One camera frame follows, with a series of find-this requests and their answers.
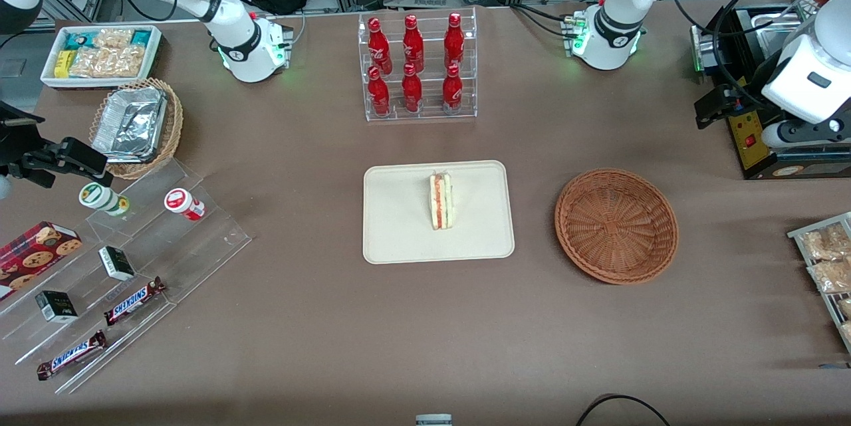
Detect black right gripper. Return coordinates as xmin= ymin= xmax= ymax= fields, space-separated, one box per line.
xmin=0 ymin=102 xmax=110 ymax=189

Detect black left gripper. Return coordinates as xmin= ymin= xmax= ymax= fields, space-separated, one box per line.
xmin=695 ymin=47 xmax=773 ymax=130

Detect triangle sandwich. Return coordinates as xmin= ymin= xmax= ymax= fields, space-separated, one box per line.
xmin=429 ymin=172 xmax=455 ymax=231

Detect small light wicker basket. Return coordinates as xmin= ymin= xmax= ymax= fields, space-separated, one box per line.
xmin=89 ymin=78 xmax=184 ymax=180

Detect large round brown wicker basket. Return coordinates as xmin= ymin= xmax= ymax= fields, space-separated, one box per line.
xmin=554 ymin=168 xmax=679 ymax=285

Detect tray of packaged snacks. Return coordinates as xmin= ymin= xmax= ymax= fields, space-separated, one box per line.
xmin=787 ymin=211 xmax=851 ymax=354

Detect cream rectangular plastic tray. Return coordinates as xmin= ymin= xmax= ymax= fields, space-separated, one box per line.
xmin=362 ymin=160 xmax=515 ymax=265

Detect black appliance with yellow panel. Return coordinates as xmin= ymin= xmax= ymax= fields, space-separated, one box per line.
xmin=690 ymin=4 xmax=851 ymax=181

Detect green lid white cup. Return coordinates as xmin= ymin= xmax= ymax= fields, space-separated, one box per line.
xmin=78 ymin=182 xmax=130 ymax=217

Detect aluminium foil container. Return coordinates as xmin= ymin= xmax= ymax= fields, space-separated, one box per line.
xmin=91 ymin=86 xmax=168 ymax=165

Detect red tartan cookie box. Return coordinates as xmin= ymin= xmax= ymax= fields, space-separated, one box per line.
xmin=0 ymin=221 xmax=82 ymax=284

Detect small black carton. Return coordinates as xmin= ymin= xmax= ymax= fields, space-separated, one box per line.
xmin=98 ymin=246 xmax=136 ymax=282
xmin=35 ymin=290 xmax=78 ymax=324

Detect clear bag of crackers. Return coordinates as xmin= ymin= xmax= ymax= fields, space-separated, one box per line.
xmin=69 ymin=45 xmax=145 ymax=78
xmin=93 ymin=28 xmax=135 ymax=49

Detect red lid white cup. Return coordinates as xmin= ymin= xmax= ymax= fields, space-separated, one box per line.
xmin=164 ymin=188 xmax=205 ymax=221

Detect white snack bin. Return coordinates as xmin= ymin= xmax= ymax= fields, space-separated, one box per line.
xmin=40 ymin=25 xmax=164 ymax=89

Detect Snickers chocolate bar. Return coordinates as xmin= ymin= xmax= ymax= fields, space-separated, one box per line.
xmin=37 ymin=330 xmax=108 ymax=381
xmin=104 ymin=277 xmax=167 ymax=326

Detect clear acrylic stepped shelf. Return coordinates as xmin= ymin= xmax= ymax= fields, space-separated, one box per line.
xmin=0 ymin=159 xmax=253 ymax=395

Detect clear bag of pastry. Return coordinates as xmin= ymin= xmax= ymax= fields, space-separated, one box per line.
xmin=800 ymin=223 xmax=851 ymax=261
xmin=807 ymin=259 xmax=851 ymax=294

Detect red cola bottle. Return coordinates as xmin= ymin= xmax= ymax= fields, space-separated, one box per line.
xmin=442 ymin=64 xmax=463 ymax=114
xmin=402 ymin=63 xmax=424 ymax=113
xmin=367 ymin=66 xmax=391 ymax=116
xmin=368 ymin=17 xmax=393 ymax=74
xmin=443 ymin=13 xmax=465 ymax=69
xmin=402 ymin=15 xmax=425 ymax=73

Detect clear acrylic bottle rack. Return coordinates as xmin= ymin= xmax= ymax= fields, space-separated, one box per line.
xmin=358 ymin=7 xmax=478 ymax=122

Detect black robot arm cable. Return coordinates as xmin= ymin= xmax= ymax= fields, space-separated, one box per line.
xmin=670 ymin=0 xmax=798 ymax=111

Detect black cable loop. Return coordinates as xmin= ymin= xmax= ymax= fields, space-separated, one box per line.
xmin=575 ymin=394 xmax=672 ymax=426

